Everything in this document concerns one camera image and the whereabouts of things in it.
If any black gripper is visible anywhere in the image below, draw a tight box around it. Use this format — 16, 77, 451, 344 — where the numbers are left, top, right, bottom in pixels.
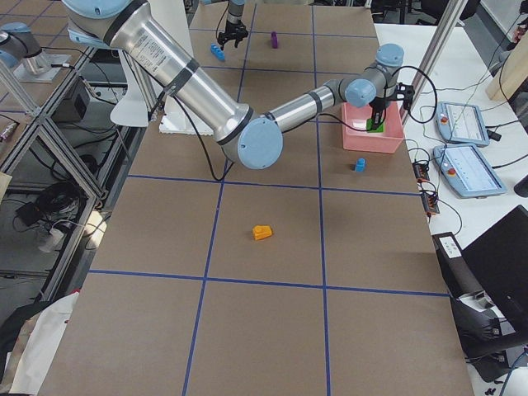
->
218, 22, 248, 50
370, 97, 388, 120

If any long blue stud block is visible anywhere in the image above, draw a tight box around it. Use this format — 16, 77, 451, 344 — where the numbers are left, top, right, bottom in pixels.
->
210, 43, 225, 62

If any green stud block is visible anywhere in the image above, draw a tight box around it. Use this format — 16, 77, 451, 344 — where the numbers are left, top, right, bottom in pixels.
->
366, 118, 384, 133

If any purple sloped block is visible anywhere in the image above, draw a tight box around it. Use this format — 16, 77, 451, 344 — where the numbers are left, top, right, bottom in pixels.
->
271, 31, 279, 49

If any orange sloped block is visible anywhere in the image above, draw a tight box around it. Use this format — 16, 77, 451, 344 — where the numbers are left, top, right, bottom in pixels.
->
252, 224, 273, 241

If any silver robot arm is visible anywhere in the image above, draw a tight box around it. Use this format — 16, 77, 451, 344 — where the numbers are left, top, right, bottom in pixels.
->
201, 0, 249, 50
64, 1, 404, 170

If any pink plastic box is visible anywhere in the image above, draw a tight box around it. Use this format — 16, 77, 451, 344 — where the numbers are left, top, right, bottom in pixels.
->
341, 102, 404, 153

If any small blue stud block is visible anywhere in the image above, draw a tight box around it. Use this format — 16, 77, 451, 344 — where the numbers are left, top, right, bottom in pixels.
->
354, 158, 366, 172

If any black usb hub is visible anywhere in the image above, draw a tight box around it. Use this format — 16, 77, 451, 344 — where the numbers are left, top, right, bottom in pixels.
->
412, 162, 430, 182

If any upper teach pendant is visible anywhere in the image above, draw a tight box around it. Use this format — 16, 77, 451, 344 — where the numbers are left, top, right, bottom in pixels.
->
436, 101, 489, 147

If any teach pendant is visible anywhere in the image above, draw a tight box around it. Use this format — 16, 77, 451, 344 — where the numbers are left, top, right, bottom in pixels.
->
433, 144, 507, 198
436, 101, 489, 147

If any lower teach pendant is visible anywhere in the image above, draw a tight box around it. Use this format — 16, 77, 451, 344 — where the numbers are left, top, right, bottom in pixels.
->
433, 144, 507, 198

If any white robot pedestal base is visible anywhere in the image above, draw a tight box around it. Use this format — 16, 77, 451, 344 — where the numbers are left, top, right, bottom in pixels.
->
149, 1, 220, 136

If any aluminium frame post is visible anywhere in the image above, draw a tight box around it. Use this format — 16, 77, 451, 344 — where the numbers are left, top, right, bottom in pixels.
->
400, 0, 480, 125

